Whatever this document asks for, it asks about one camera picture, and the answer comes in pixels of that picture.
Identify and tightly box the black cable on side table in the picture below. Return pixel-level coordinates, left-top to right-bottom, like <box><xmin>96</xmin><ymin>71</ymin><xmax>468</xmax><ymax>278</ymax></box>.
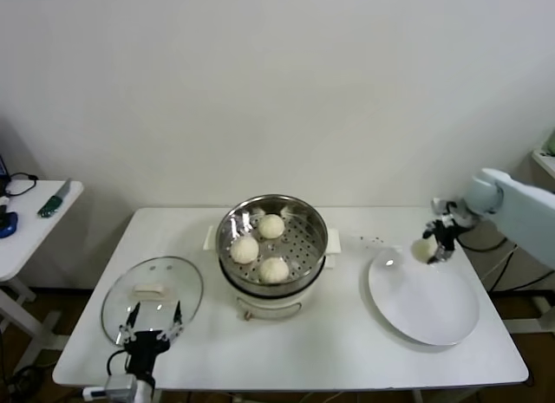
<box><xmin>5</xmin><ymin>171</ymin><xmax>40</xmax><ymax>198</ymax></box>

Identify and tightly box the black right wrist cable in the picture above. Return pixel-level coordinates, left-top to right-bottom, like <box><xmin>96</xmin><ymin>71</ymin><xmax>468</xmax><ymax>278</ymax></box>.
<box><xmin>454</xmin><ymin>234</ymin><xmax>518</xmax><ymax>253</ymax></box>

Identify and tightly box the white side table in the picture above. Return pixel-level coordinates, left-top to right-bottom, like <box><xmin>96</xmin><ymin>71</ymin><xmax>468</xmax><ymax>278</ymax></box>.
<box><xmin>0</xmin><ymin>179</ymin><xmax>86</xmax><ymax>374</ymax></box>

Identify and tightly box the dark blue computer mouse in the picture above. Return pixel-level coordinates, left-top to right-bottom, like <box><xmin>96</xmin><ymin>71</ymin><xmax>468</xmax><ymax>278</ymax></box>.
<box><xmin>0</xmin><ymin>210</ymin><xmax>20</xmax><ymax>239</ymax></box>

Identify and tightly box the white shelf board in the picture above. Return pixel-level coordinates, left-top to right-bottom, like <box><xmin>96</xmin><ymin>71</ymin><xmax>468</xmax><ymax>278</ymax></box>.
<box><xmin>531</xmin><ymin>149</ymin><xmax>555</xmax><ymax>179</ymax></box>

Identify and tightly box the black and white power cable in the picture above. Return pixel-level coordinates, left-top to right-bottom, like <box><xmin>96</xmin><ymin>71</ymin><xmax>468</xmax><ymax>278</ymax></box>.
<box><xmin>488</xmin><ymin>242</ymin><xmax>555</xmax><ymax>292</ymax></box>

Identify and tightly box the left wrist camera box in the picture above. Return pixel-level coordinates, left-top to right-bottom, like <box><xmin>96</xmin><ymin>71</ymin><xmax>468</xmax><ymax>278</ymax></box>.
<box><xmin>105</xmin><ymin>374</ymin><xmax>138</xmax><ymax>398</ymax></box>

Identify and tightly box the white electric cooker base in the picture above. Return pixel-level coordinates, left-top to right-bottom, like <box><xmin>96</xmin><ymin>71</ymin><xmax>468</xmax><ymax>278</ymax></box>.
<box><xmin>203</xmin><ymin>224</ymin><xmax>343</xmax><ymax>322</ymax></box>

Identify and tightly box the perforated steel steamer basket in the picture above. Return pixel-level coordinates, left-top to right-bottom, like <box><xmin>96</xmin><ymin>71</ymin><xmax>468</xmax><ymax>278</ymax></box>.
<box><xmin>215</xmin><ymin>194</ymin><xmax>330</xmax><ymax>296</ymax></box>

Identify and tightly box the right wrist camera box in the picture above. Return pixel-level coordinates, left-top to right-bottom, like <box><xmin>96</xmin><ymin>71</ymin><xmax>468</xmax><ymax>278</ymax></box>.
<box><xmin>430</xmin><ymin>196</ymin><xmax>457</xmax><ymax>217</ymax></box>

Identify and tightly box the white steamed baozi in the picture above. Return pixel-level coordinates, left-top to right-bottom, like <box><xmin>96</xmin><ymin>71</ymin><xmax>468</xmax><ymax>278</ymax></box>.
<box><xmin>258</xmin><ymin>214</ymin><xmax>287</xmax><ymax>240</ymax></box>
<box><xmin>231</xmin><ymin>236</ymin><xmax>260</xmax><ymax>264</ymax></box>
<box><xmin>410</xmin><ymin>240</ymin><xmax>437</xmax><ymax>263</ymax></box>
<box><xmin>258</xmin><ymin>257</ymin><xmax>290</xmax><ymax>284</ymax></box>

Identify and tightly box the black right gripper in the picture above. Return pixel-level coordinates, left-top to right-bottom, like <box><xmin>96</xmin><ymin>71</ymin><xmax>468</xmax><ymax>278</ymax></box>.
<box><xmin>422</xmin><ymin>219</ymin><xmax>461</xmax><ymax>265</ymax></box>

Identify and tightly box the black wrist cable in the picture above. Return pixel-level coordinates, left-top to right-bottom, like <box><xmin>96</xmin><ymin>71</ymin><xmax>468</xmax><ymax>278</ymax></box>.
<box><xmin>454</xmin><ymin>234</ymin><xmax>518</xmax><ymax>253</ymax></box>
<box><xmin>107</xmin><ymin>349</ymin><xmax>132</xmax><ymax>379</ymax></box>

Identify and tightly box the knife with green handle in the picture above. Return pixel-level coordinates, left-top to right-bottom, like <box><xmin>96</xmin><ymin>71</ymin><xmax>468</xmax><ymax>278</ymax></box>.
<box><xmin>37</xmin><ymin>177</ymin><xmax>73</xmax><ymax>218</ymax></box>

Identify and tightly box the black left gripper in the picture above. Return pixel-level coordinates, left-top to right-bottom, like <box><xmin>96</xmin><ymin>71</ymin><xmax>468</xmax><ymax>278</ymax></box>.
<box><xmin>116</xmin><ymin>300</ymin><xmax>185</xmax><ymax>379</ymax></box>

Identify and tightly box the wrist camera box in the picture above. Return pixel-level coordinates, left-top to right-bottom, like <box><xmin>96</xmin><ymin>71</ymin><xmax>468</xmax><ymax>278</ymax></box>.
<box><xmin>105</xmin><ymin>374</ymin><xmax>138</xmax><ymax>398</ymax></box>
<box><xmin>430</xmin><ymin>196</ymin><xmax>457</xmax><ymax>217</ymax></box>

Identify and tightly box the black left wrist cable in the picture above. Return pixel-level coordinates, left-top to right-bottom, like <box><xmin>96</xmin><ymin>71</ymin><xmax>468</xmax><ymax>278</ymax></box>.
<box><xmin>107</xmin><ymin>349</ymin><xmax>132</xmax><ymax>379</ymax></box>

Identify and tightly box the white round plate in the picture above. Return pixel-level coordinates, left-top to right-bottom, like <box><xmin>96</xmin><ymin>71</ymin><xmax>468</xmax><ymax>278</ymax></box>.
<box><xmin>368</xmin><ymin>244</ymin><xmax>481</xmax><ymax>347</ymax></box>

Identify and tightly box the glass lid with white handle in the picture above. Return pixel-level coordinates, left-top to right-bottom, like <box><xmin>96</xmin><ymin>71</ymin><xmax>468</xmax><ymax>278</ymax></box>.
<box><xmin>101</xmin><ymin>255</ymin><xmax>205</xmax><ymax>347</ymax></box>

